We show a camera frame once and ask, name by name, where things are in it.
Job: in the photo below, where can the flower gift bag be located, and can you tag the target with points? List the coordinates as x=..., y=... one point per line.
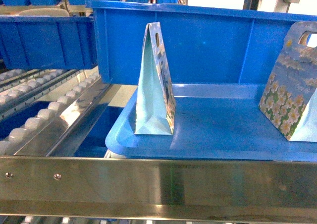
x=289, y=99
x=155, y=104

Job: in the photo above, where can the blue plastic tray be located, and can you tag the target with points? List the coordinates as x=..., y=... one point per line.
x=213, y=121

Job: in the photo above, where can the large blue crate behind tray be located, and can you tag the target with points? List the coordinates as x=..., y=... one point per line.
x=203, y=44

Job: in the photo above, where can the white roller track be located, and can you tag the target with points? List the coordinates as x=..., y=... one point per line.
x=42, y=131

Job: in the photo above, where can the blue crate on left rollers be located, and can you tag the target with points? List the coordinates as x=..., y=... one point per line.
x=43, y=42

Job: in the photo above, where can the steel rack front rail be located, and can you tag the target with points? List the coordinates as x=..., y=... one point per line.
x=218, y=191

